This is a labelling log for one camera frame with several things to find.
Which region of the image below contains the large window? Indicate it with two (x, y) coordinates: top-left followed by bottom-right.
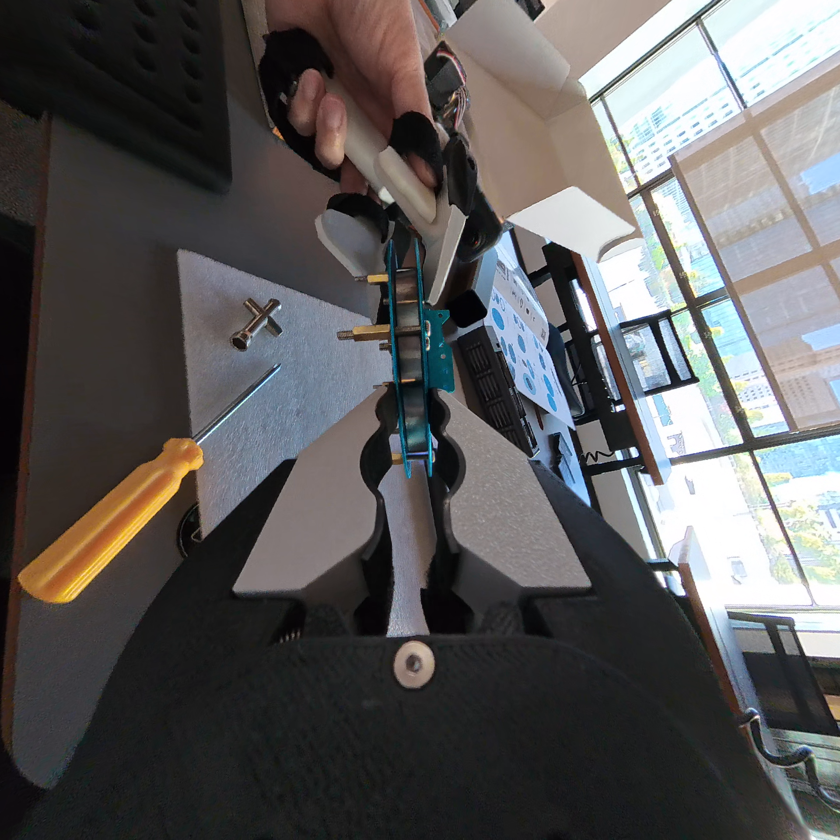
(577, 0), (840, 611)

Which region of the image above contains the yellow handled screwdriver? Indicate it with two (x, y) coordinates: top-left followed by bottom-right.
(17, 364), (283, 603)

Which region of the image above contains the printed instruction sheet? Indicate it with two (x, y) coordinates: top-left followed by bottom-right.
(489, 246), (578, 431)

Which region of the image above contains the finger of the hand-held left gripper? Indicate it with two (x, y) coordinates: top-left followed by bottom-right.
(315, 210), (388, 277)
(423, 209), (468, 306)

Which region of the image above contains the person's left hand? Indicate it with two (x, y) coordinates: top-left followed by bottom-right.
(282, 0), (454, 198)

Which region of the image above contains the cardboard box with white flaps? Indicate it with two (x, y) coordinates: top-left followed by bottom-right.
(420, 0), (647, 263)

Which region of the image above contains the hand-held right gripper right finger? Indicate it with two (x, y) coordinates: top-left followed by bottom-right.
(420, 392), (593, 634)

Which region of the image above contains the blue round metal turntable base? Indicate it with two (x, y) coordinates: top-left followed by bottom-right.
(338, 239), (454, 480)

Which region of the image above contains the metal cross socket wrench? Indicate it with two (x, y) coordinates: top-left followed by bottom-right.
(230, 297), (284, 352)

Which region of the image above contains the black round desk grommet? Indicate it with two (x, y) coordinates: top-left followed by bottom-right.
(176, 504), (204, 559)

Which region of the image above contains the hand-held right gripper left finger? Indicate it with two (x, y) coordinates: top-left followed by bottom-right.
(233, 387), (396, 634)

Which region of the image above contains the white foam sheet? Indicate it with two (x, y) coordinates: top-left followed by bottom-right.
(176, 248), (473, 647)

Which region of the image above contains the grey desk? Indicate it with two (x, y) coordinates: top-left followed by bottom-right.
(0, 0), (592, 788)

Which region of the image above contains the black screwdriver bit case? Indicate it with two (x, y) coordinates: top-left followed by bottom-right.
(457, 326), (540, 458)

